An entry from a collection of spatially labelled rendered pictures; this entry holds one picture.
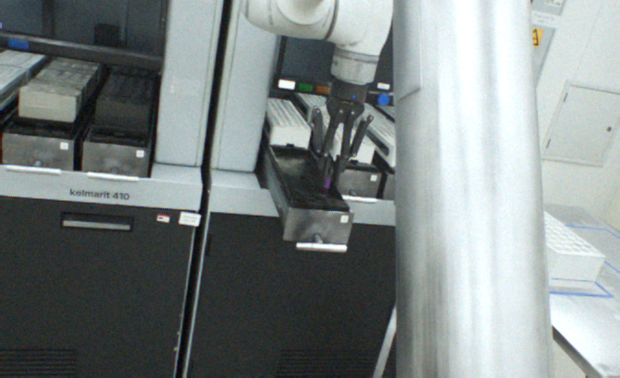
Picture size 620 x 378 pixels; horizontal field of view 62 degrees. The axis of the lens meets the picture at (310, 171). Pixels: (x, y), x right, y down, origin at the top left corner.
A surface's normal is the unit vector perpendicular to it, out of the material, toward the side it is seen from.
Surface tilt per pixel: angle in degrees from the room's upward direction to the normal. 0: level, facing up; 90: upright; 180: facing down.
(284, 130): 90
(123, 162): 90
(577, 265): 90
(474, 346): 62
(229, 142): 90
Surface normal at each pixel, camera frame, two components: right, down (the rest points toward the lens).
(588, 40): 0.22, 0.38
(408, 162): -0.92, -0.11
